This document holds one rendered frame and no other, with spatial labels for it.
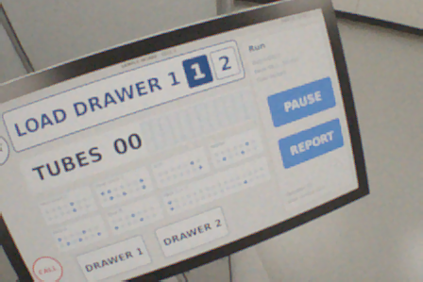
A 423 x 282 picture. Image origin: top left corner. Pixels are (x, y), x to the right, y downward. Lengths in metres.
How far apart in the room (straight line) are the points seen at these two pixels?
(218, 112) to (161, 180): 0.11
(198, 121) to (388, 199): 1.40
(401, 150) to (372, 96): 0.37
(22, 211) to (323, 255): 1.28
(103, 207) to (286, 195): 0.24
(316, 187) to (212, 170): 0.16
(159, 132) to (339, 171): 0.26
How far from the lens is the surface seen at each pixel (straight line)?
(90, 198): 0.47
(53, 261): 0.51
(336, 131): 0.53
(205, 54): 0.45
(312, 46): 0.50
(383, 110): 2.08
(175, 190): 0.47
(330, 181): 0.55
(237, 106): 0.46
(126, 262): 0.51
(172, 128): 0.45
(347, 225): 1.65
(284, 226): 0.54
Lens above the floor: 1.46
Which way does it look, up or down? 51 degrees down
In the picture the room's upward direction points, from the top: 4 degrees counter-clockwise
